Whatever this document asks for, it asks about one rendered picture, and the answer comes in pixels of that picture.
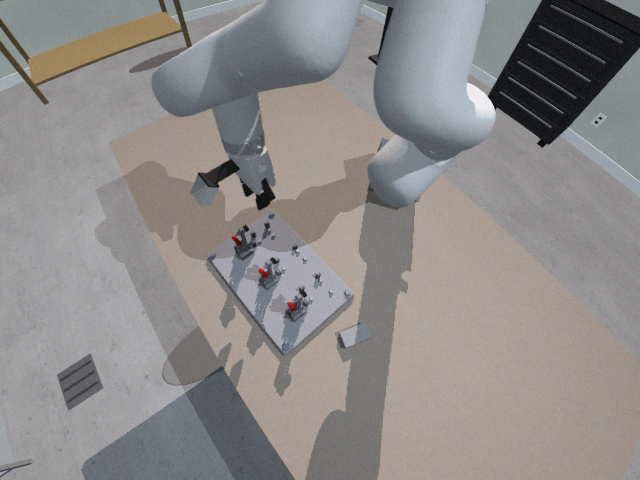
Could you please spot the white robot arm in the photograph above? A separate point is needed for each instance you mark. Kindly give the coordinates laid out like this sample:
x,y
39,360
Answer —
x,y
420,86

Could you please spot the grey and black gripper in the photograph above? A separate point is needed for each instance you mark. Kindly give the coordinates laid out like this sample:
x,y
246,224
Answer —
x,y
256,176

